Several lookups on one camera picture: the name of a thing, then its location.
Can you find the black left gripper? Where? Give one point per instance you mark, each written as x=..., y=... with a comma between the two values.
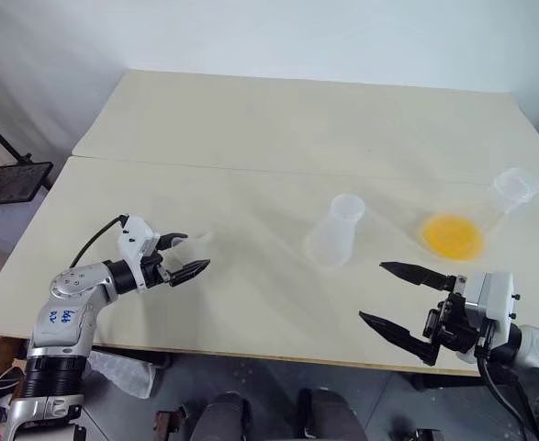
x=155, y=271

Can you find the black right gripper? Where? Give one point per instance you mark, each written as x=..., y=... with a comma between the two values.
x=455, y=326

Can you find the clear plastic funnel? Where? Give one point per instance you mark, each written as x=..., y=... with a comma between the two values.
x=202, y=237

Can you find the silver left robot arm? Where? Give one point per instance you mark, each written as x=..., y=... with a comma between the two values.
x=62, y=317

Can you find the conical flask with orange liquid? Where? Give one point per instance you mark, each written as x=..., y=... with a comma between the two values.
x=452, y=236

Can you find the clear plastic bag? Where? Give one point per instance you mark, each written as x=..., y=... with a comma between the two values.
x=122, y=372

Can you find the dark rounded shape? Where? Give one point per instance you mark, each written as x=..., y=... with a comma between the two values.
x=221, y=418
x=331, y=415

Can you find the black tablet screen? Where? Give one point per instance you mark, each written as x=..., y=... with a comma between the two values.
x=16, y=181

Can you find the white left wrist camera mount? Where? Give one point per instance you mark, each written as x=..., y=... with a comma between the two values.
x=133, y=239

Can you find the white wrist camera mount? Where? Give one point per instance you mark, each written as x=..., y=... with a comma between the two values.
x=133, y=239
x=494, y=294

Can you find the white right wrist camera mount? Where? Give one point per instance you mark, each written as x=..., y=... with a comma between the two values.
x=494, y=294

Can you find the brown metal bracket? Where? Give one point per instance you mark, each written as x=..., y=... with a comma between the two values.
x=170, y=425

